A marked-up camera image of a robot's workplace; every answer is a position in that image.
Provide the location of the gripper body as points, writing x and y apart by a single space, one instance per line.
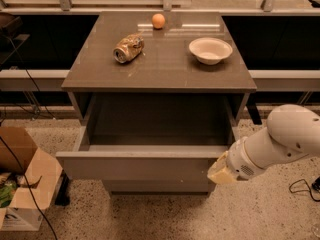
239 162

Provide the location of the grey top drawer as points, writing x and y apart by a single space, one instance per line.
141 153

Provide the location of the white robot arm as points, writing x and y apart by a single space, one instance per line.
291 133

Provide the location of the grey drawer cabinet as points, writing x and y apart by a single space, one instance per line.
164 84

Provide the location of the white bowl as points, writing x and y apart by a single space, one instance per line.
210 51

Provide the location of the crushed gold can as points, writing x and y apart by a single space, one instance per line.
128 48

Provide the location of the orange fruit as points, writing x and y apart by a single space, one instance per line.
158 21

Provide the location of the open cardboard box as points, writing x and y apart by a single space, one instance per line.
29 177

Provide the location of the dark object at left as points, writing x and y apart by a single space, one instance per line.
11 37

